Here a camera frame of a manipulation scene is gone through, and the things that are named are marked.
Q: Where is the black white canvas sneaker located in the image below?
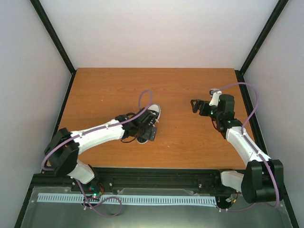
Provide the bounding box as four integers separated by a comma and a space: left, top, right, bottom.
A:
137, 104, 161, 144

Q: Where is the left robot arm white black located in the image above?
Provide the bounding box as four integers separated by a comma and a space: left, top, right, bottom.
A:
45, 104, 161, 191

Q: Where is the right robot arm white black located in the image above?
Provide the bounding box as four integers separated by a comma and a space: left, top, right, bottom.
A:
190, 92, 284, 203

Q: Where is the small circuit board with led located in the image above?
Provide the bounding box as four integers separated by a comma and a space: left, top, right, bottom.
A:
90, 186, 104, 199

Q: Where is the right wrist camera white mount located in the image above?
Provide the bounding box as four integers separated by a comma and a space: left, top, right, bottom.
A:
209, 88, 222, 106

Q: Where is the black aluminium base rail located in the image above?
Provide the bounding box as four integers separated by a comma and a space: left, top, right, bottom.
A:
30, 166, 285, 193

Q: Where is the light blue slotted cable duct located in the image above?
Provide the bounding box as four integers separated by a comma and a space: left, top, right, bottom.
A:
37, 193, 217, 207

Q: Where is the right black frame post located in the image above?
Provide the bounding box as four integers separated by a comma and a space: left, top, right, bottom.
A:
239, 0, 290, 73

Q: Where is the black frame post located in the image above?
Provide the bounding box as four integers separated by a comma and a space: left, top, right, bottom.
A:
239, 0, 290, 73
29, 0, 76, 73

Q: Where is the left black frame post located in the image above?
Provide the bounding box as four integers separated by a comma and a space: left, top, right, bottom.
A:
29, 0, 76, 73

